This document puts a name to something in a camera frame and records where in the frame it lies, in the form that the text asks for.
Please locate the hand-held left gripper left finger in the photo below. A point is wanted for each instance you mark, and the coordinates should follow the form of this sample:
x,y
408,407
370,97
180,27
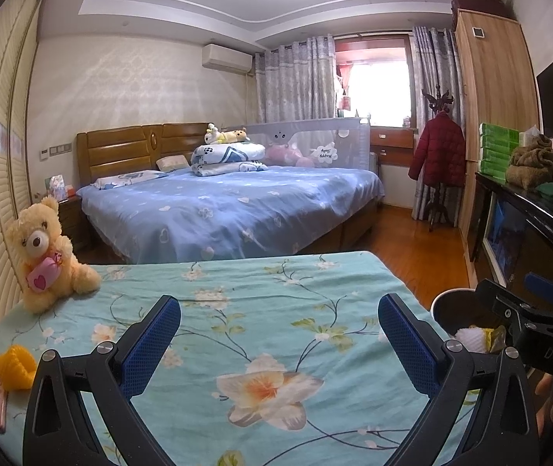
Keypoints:
x,y
152,344

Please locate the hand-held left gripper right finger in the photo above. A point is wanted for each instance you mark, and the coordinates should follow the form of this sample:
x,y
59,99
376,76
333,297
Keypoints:
x,y
410,344

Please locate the white paper tissue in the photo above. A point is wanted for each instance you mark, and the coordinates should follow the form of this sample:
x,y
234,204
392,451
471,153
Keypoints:
x,y
468,339

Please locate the black trash bin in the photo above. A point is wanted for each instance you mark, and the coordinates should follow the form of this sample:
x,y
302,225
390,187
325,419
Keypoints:
x,y
446,310

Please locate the black glass cabinet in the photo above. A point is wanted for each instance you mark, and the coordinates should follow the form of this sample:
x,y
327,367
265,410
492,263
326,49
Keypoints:
x,y
538,233

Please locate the red coat on stand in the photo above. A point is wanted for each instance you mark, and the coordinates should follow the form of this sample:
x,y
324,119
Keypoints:
x,y
436,208

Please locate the teal floral blanket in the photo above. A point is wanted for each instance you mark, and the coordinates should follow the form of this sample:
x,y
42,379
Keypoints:
x,y
267,310

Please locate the brown fluffy blanket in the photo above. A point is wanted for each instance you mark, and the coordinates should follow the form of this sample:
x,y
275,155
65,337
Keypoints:
x,y
529,165

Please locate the stack of green boxes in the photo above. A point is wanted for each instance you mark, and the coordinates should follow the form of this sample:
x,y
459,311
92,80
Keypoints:
x,y
497,150

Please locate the cream teddy bear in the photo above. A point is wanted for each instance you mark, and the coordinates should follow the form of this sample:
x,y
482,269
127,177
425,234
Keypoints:
x,y
43,247

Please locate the wooden nightstand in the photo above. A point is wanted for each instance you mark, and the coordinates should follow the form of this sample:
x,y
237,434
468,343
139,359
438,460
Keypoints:
x,y
72,218

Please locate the red padded coat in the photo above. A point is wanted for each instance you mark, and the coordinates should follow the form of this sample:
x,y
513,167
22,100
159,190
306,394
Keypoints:
x,y
439,150

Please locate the bed with blue sheet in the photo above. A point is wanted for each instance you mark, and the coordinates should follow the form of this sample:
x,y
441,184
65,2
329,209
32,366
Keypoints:
x,y
237,204

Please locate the blue and white pillow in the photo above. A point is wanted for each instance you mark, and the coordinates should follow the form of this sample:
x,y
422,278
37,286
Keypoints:
x,y
131,178

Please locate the cream pillow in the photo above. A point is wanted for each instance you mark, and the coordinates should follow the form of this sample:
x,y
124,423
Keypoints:
x,y
169,163

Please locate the wooden desk with drawers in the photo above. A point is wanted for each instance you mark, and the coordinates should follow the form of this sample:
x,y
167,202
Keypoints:
x,y
390,138

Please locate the folded white blue quilt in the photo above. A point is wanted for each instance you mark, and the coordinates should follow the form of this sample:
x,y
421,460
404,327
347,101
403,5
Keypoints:
x,y
225,158

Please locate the wooden headboard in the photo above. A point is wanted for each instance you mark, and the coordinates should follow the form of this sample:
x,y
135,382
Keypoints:
x,y
121,145

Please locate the tall wooden wardrobe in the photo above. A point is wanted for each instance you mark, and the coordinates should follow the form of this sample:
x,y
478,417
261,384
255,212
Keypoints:
x,y
495,82

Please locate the yellow white plush toy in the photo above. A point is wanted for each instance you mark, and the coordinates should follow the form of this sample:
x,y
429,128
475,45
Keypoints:
x,y
225,136

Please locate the pink plush toy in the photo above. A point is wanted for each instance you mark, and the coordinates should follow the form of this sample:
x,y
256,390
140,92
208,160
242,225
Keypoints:
x,y
281,155

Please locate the window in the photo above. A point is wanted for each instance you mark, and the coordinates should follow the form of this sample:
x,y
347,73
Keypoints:
x,y
383,87

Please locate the grey patterned curtain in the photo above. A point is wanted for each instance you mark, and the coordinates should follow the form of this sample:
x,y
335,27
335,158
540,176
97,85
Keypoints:
x,y
296,82
432,68

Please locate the dark red suitcase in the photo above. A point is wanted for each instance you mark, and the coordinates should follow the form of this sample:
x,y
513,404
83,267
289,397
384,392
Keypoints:
x,y
480,2

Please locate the white air conditioner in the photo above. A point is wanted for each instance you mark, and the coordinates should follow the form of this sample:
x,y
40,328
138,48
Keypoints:
x,y
228,58

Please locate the wall switch panel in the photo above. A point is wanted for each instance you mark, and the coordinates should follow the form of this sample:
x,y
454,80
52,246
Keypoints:
x,y
55,150

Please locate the grey mesh bed rail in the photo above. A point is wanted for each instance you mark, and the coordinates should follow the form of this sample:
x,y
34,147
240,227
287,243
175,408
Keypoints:
x,y
349,136

